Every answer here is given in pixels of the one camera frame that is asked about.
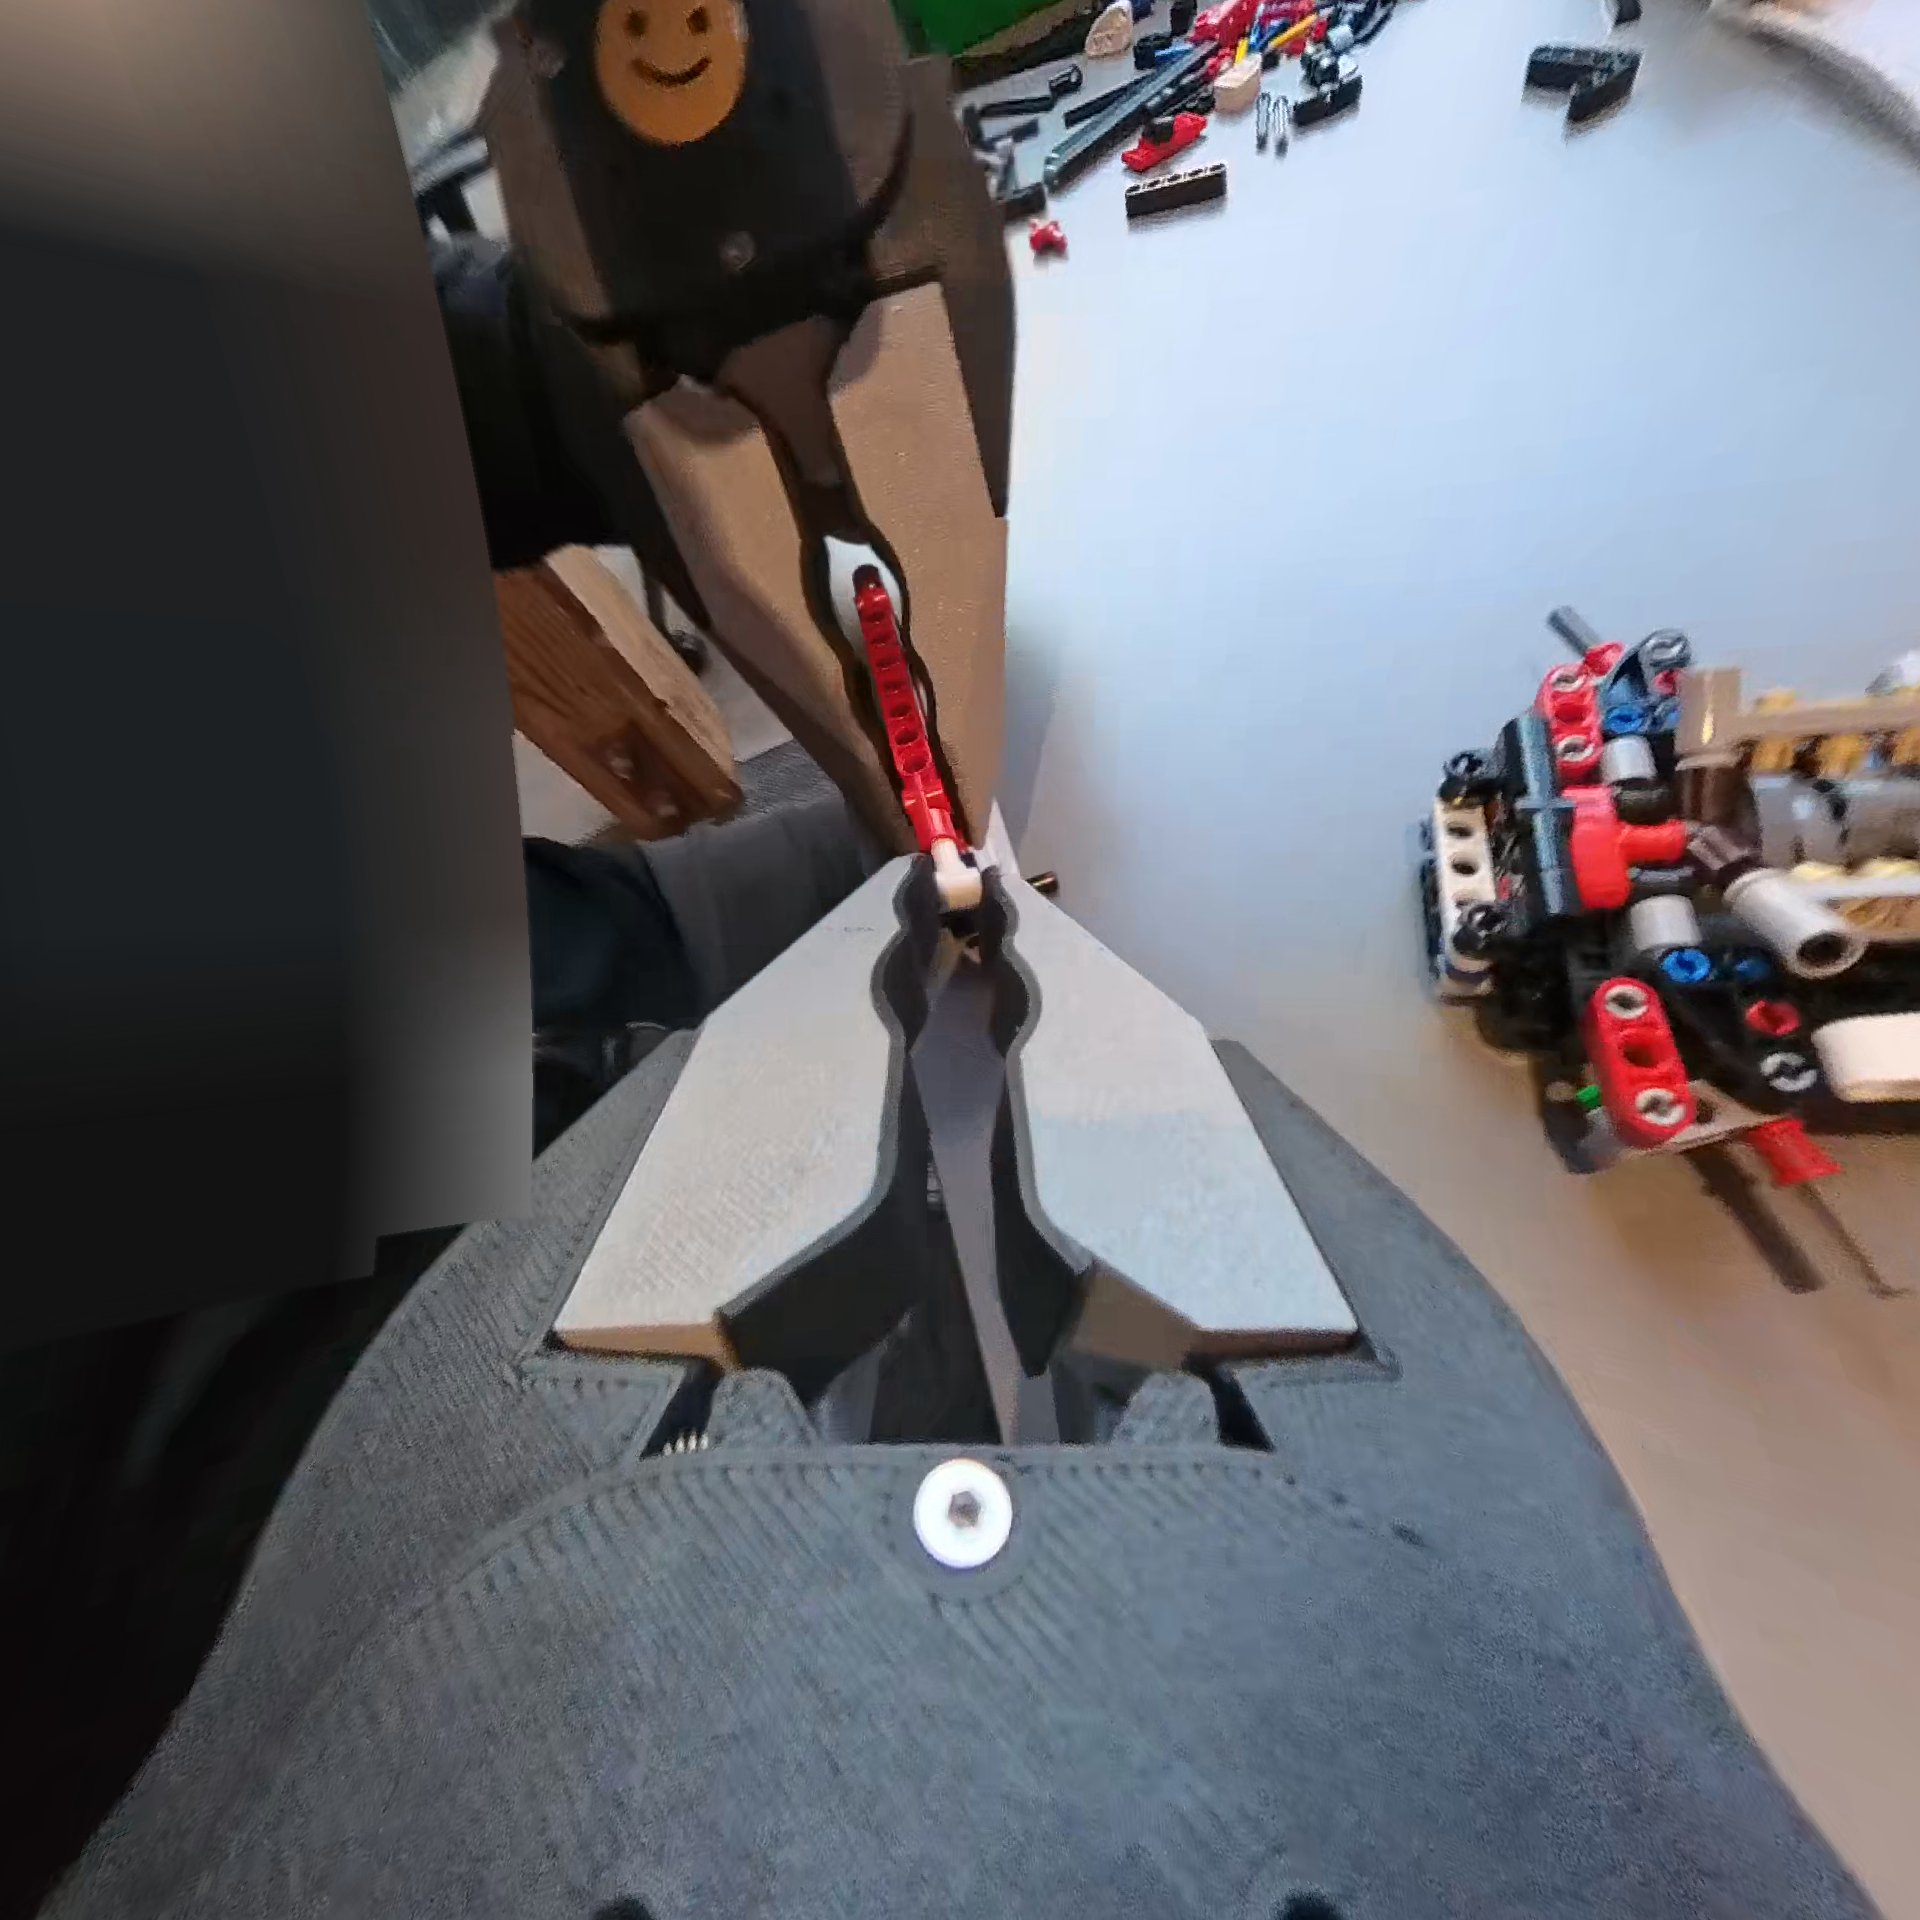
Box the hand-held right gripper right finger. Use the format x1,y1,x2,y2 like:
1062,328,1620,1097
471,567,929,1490
974,866,1363,1380

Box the wooden armrest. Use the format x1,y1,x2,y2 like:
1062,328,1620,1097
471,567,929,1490
493,544,748,845

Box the person's dark trousers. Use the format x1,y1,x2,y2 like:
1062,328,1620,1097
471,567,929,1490
525,749,902,1141

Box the brick car model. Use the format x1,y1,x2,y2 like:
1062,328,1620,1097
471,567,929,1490
1414,604,1920,1189

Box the black angled brick beam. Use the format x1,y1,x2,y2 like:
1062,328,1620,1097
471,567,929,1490
1523,41,1647,126

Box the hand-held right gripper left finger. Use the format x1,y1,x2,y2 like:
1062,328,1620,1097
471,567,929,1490
549,857,963,1380

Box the person's left forearm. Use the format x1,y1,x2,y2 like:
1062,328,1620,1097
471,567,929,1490
434,240,632,575

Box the grey desk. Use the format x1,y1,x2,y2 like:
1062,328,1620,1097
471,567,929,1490
944,0,1920,1900

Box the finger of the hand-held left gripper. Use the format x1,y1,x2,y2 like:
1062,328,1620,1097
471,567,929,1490
623,381,944,871
814,86,1022,857

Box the red brick beam with holes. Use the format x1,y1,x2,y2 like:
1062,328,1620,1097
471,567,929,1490
848,564,972,870

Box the pile of loose brick pieces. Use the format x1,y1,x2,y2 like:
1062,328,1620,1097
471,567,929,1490
952,0,1405,259

